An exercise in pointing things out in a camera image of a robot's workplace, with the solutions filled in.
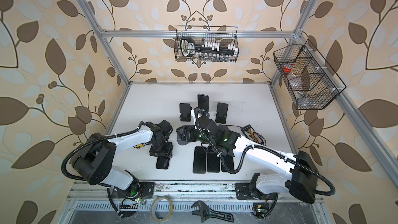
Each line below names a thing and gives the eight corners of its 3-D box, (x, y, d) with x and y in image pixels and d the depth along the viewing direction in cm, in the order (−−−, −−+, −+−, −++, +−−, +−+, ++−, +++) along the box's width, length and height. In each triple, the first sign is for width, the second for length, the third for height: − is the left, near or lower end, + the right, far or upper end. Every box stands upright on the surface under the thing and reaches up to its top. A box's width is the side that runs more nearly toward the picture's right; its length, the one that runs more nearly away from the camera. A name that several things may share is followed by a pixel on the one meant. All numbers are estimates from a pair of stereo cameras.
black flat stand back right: (215, 122, 101) (216, 113, 92) (216, 112, 106) (217, 102, 98) (225, 124, 100) (227, 114, 91) (226, 113, 105) (228, 103, 97)
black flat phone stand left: (180, 122, 102) (178, 113, 94) (181, 112, 107) (179, 103, 99) (191, 122, 102) (189, 113, 94) (191, 112, 107) (190, 103, 99)
